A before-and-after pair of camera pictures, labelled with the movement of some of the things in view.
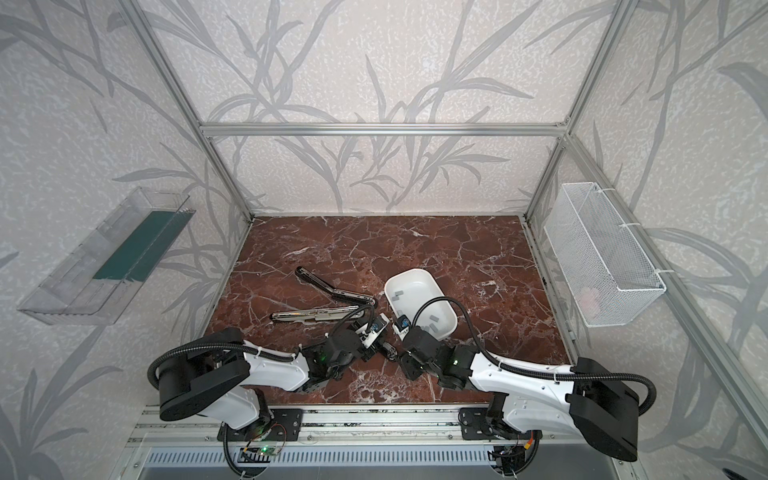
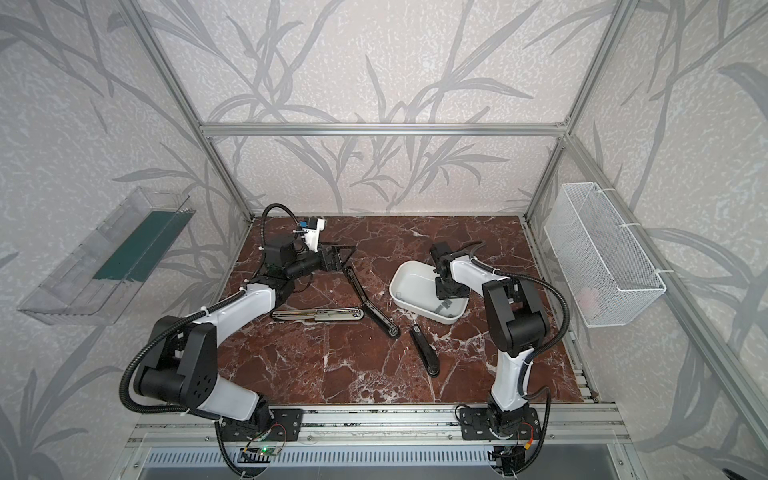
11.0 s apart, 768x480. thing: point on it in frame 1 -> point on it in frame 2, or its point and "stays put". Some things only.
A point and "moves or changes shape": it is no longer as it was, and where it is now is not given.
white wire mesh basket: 607,273 stays put
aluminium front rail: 340,427 stays put
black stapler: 386,349 moves or changes shape
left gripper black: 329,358 -> 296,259
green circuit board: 263,451 stays put
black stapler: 305,274 -> 373,313
